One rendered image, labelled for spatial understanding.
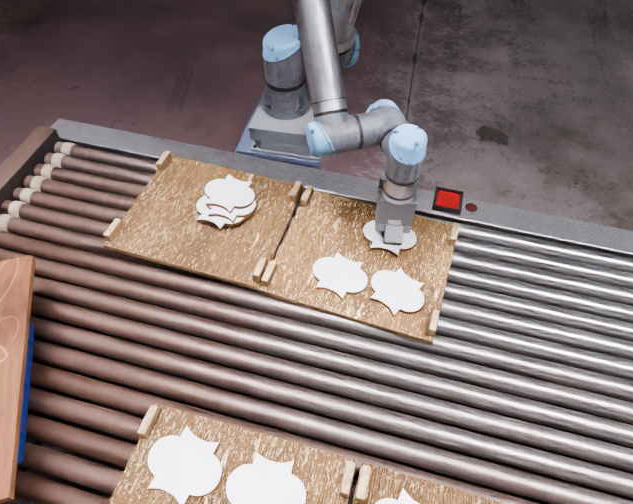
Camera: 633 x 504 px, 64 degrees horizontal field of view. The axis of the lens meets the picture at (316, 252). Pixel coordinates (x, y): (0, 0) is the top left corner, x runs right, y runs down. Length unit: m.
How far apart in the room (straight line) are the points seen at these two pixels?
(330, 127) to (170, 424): 0.68
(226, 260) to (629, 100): 3.12
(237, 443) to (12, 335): 0.48
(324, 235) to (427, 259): 0.26
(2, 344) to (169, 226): 0.46
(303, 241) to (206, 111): 2.09
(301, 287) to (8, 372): 0.60
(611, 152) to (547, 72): 0.81
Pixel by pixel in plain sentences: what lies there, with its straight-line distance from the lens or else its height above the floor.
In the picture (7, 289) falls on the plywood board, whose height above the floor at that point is 1.04.
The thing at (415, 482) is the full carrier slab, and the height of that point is 0.94.
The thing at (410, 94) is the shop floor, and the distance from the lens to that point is 3.42.
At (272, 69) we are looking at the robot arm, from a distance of 1.51.
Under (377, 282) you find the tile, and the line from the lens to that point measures 1.19.
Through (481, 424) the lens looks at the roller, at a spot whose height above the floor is 0.92.
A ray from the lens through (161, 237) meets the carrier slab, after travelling 1.33.
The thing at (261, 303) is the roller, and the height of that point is 0.92.
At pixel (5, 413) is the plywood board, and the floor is 1.04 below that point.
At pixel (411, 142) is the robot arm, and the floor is 1.26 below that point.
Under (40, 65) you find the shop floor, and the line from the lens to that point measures 4.01.
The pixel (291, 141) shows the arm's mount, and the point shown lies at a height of 0.93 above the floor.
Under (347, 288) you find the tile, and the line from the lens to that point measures 1.17.
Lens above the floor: 1.92
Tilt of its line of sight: 52 degrees down
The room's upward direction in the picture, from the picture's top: 1 degrees clockwise
